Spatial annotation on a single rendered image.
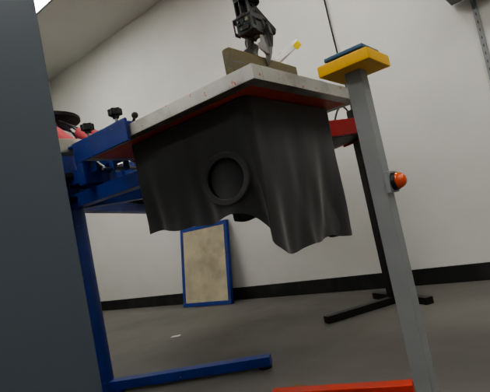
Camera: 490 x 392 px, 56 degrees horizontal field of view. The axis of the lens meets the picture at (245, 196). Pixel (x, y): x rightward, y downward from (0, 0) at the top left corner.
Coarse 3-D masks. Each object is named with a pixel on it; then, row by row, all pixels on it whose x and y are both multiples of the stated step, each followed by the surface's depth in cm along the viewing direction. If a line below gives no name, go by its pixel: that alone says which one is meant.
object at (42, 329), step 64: (0, 0) 92; (0, 64) 90; (0, 128) 88; (0, 192) 86; (64, 192) 92; (0, 256) 84; (64, 256) 90; (0, 320) 82; (64, 320) 88; (0, 384) 81; (64, 384) 86
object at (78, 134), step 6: (60, 120) 219; (66, 126) 228; (72, 126) 221; (60, 132) 202; (72, 132) 232; (78, 132) 214; (84, 132) 212; (72, 138) 198; (78, 138) 236; (96, 162) 188
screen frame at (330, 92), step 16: (224, 80) 113; (240, 80) 110; (256, 80) 110; (272, 80) 114; (288, 80) 119; (304, 80) 126; (192, 96) 120; (208, 96) 117; (224, 96) 117; (320, 96) 137; (336, 96) 141; (160, 112) 129; (176, 112) 125; (192, 112) 126; (128, 128) 138; (144, 128) 133; (96, 160) 162; (112, 160) 167
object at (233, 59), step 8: (232, 48) 126; (224, 56) 127; (232, 56) 126; (240, 56) 129; (248, 56) 132; (256, 56) 135; (224, 64) 127; (232, 64) 125; (240, 64) 128; (248, 64) 131; (256, 64) 134; (264, 64) 138; (272, 64) 142; (280, 64) 146; (296, 72) 153
